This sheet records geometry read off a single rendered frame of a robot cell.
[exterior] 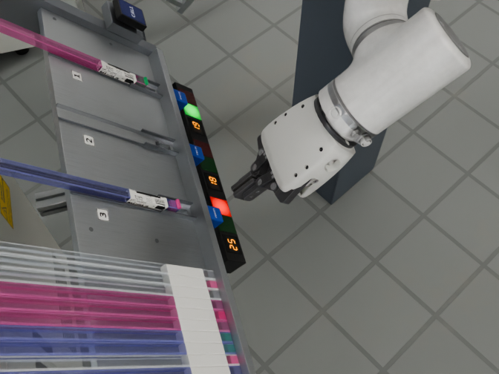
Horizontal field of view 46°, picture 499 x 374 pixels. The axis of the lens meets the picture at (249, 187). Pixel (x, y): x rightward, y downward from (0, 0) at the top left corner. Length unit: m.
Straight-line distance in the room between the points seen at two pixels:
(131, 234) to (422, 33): 0.40
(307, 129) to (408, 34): 0.16
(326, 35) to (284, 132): 0.52
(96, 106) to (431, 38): 0.43
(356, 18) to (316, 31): 0.53
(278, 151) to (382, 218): 0.94
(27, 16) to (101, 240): 0.37
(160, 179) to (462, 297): 1.01
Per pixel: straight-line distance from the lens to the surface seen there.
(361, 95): 0.68
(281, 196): 0.75
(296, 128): 0.73
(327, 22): 1.21
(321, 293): 1.54
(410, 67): 0.66
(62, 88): 0.81
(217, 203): 0.89
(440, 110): 1.91
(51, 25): 0.89
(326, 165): 0.73
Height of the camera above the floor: 1.44
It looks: 60 degrees down
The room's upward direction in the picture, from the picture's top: straight up
